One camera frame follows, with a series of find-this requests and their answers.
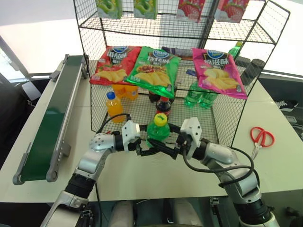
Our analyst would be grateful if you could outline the orange soda bottle blue cap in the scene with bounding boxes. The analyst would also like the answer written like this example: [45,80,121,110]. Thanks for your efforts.
[106,91,125,124]

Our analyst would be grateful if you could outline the black wire mesh rack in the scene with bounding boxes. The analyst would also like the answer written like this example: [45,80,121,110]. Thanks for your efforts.
[72,0,291,148]

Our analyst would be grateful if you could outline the red handled scissors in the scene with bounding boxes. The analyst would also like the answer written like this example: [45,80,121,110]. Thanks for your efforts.
[250,126,276,160]

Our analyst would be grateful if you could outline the pink potato chip bag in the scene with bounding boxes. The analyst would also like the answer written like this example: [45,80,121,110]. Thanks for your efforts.
[191,48,249,100]

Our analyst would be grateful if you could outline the green potato chip bag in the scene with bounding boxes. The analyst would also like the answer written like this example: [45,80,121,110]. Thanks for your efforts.
[124,46,182,100]

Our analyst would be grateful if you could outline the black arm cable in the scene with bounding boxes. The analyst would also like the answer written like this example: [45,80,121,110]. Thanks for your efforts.
[95,113,132,134]
[181,146,261,190]

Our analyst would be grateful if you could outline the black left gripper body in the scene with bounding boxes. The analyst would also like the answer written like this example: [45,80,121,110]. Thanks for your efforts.
[127,135,143,154]

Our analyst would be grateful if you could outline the pink strawberry drink carton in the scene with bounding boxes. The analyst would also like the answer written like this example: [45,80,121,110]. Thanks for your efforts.
[175,0,205,23]
[214,0,250,24]

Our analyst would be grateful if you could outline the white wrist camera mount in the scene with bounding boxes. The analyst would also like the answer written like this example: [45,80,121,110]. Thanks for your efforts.
[121,120,142,152]
[179,117,202,156]

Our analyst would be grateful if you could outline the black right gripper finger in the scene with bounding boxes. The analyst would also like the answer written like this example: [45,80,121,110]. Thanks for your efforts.
[168,123,182,136]
[148,139,178,159]

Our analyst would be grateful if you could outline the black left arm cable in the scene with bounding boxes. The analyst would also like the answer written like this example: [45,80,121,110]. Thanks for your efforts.
[95,113,132,134]

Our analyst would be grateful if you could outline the red potato chip bag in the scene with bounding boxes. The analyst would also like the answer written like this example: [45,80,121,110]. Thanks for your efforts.
[89,45,142,86]

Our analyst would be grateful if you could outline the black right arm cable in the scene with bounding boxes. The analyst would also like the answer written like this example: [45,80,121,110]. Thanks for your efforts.
[181,146,261,190]

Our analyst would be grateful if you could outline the green soda bottle yellow cap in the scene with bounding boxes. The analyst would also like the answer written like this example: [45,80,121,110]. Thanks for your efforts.
[145,113,171,146]

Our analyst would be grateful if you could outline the dark purple snack pack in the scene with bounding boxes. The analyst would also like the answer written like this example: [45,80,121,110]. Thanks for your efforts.
[161,46,194,58]

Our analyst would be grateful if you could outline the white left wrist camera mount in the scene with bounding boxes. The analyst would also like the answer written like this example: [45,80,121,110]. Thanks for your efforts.
[121,120,142,152]

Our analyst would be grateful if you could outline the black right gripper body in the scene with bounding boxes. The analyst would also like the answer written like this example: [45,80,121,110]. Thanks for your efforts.
[175,133,193,157]

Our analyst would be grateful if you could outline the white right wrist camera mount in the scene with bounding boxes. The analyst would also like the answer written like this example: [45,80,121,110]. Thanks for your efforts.
[179,117,202,156]

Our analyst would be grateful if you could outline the cola bottle red cap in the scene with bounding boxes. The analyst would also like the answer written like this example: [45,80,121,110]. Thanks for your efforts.
[155,96,173,119]

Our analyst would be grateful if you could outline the dark drink can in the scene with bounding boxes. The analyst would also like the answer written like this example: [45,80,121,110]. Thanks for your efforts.
[240,59,265,86]
[234,56,251,70]

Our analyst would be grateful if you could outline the green drink carton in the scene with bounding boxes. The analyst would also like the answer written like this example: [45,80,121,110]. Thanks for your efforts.
[96,0,123,19]
[133,0,158,20]

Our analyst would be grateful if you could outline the green conveyor belt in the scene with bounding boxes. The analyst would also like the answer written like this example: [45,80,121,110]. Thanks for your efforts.
[12,53,89,185]

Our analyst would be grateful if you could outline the black sneaker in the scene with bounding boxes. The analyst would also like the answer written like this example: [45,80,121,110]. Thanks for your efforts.
[275,99,300,112]

